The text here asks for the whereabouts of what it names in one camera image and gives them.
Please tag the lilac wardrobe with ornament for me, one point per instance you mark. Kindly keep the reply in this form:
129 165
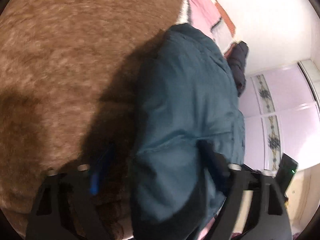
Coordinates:
281 110

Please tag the teal puffer jacket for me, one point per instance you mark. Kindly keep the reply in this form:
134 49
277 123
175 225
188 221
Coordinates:
186 93

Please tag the striped plush bed blanket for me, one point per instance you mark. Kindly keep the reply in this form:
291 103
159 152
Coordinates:
68 88

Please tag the dark navy folded jacket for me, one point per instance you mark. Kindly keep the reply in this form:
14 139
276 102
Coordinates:
236 58

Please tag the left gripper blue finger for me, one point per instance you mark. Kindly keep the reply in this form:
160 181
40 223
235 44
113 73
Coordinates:
94 183

